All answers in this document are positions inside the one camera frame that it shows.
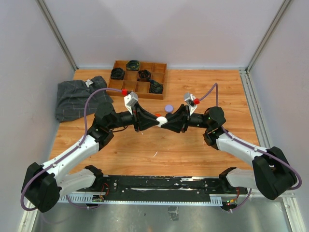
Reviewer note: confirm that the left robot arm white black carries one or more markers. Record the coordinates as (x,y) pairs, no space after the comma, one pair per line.
(45,184)

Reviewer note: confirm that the dark red rolled tie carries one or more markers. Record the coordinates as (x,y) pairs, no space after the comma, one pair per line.
(144,76)

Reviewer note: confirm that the white earbud charging case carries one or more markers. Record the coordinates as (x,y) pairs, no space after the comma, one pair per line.
(162,120)

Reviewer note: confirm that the purple earbud charging case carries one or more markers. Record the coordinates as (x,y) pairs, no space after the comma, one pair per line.
(169,108)

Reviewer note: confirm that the dark rolled tie top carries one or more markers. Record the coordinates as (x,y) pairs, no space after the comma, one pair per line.
(133,65)

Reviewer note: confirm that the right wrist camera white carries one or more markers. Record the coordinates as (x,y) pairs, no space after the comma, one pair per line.
(191,101)

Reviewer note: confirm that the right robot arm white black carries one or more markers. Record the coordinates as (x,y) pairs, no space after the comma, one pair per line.
(271,173)

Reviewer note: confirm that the dark blue rolled tie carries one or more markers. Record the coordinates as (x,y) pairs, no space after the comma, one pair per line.
(156,87)

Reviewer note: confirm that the grey checked cloth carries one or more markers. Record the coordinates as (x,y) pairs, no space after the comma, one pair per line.
(72,96)

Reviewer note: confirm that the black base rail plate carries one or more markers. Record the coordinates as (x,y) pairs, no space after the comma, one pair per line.
(160,189)

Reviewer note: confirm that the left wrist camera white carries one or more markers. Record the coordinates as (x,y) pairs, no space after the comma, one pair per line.
(130,100)

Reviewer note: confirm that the dark rolled tie left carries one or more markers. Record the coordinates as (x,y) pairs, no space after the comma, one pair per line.
(117,74)

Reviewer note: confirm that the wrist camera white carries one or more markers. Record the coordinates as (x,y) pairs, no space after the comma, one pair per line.
(191,101)
(130,100)

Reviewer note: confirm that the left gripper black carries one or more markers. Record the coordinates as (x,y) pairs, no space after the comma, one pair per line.
(143,124)

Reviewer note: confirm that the wooden compartment tray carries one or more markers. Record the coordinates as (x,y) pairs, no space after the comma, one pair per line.
(131,83)

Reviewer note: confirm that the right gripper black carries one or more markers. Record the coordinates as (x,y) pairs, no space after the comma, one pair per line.
(178,121)

